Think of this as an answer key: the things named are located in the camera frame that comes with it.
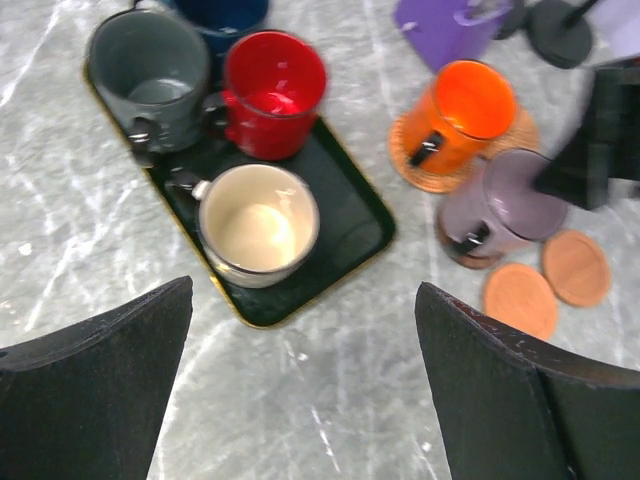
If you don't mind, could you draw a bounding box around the cream mug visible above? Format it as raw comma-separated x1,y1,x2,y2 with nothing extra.
168,163,320,289

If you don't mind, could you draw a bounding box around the dark wood coaster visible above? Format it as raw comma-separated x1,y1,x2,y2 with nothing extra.
435,218,504,270

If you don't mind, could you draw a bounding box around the blue mug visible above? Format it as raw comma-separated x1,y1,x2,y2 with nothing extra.
163,0,270,56

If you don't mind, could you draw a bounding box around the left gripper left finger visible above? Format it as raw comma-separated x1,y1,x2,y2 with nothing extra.
1,276,193,479

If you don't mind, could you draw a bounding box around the dark green mug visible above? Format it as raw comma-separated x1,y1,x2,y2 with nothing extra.
86,8,211,168

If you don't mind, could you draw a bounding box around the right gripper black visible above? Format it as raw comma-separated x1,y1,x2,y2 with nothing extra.
533,64,639,210

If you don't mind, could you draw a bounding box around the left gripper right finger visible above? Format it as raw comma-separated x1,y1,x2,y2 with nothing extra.
415,282,639,479

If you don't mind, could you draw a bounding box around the black serving tray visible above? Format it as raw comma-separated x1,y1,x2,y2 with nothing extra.
141,118,396,329

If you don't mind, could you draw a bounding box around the woven rattan coaster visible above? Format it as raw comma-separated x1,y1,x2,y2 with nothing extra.
388,108,540,194

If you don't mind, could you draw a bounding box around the orange mug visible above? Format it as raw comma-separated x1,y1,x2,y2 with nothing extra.
402,59,519,175

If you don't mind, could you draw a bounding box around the lilac mug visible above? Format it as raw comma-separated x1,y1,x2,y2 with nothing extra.
437,149,569,259

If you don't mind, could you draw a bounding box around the light wood coaster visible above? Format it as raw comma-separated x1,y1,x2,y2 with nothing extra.
483,263,558,341
541,229,611,308

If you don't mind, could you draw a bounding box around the purple metronome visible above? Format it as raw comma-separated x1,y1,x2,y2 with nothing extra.
393,0,512,72

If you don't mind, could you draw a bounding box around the red mug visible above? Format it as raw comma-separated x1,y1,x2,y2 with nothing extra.
203,30,328,161

